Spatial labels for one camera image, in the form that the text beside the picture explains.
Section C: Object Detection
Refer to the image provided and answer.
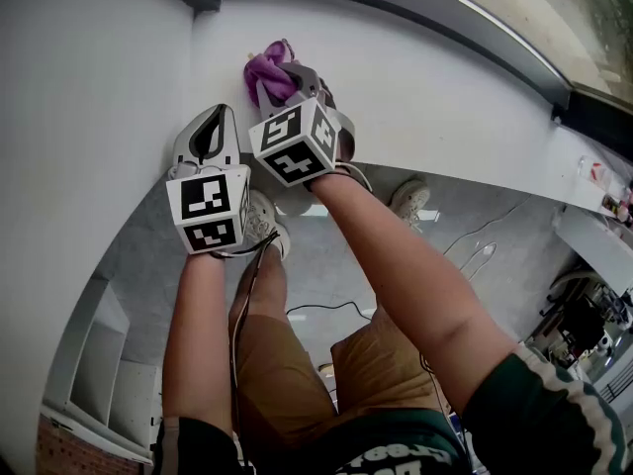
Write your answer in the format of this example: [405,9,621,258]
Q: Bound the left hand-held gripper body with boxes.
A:
[165,159,254,256]

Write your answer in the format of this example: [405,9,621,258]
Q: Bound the person's right forearm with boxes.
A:
[310,169,521,416]

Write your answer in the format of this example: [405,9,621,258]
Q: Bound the purple cloth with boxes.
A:
[242,39,301,114]

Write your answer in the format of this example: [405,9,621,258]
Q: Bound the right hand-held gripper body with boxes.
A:
[246,77,358,190]

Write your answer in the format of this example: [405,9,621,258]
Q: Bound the black cable with adapter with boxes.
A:
[285,300,373,322]

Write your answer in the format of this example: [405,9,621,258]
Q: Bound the thin wire bundle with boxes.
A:
[210,230,282,467]

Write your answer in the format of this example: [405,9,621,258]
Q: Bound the person's left forearm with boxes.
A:
[161,250,239,437]

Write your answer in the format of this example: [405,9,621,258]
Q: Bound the white sneaker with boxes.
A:
[244,188,293,262]
[388,178,432,233]

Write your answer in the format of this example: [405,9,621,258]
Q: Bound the black bag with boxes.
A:
[562,295,608,351]

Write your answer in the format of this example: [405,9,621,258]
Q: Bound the white shelf unit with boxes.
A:
[42,274,165,465]

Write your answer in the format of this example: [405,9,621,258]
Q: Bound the person's left leg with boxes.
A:
[228,244,291,329]

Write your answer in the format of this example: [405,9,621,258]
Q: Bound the tan shorts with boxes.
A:
[230,304,446,457]

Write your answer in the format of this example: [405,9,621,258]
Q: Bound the white cabinet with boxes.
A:
[552,204,633,287]

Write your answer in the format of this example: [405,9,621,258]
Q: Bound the green sweatshirt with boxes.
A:
[150,341,633,475]

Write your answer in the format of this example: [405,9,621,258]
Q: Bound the white cable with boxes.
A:
[442,193,534,282]

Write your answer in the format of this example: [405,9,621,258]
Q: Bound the white metal chair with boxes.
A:
[538,268,633,345]

